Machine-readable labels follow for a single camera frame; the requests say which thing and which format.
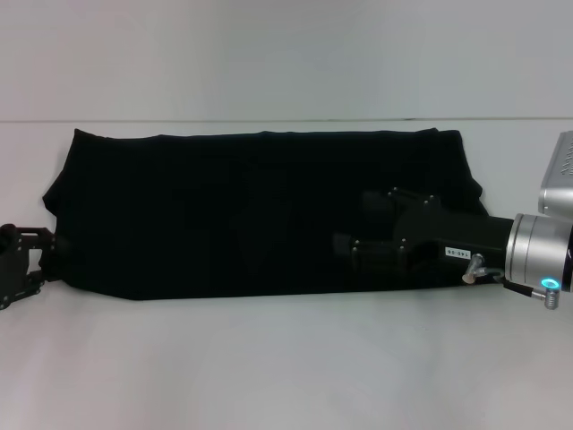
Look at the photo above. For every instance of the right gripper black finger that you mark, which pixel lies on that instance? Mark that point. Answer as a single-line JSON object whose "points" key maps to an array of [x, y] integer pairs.
{"points": [[367, 253], [385, 201]]}

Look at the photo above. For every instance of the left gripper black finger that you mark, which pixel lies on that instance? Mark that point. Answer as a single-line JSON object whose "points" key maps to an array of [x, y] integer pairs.
{"points": [[38, 282], [42, 237]]}

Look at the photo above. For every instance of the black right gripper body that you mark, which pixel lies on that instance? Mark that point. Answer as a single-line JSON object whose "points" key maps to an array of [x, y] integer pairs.
{"points": [[456, 235]]}

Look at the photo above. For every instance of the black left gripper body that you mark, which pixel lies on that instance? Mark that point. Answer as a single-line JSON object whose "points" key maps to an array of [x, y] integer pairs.
{"points": [[12, 277]]}

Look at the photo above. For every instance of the black t-shirt with FREE print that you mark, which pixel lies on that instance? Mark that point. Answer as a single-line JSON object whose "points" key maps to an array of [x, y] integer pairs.
{"points": [[224, 215]]}

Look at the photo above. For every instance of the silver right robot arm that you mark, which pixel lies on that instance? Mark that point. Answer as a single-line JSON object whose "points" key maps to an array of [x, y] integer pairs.
{"points": [[541, 257]]}

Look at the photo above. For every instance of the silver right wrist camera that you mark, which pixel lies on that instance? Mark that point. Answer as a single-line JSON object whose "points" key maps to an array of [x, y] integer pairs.
{"points": [[559, 174]]}

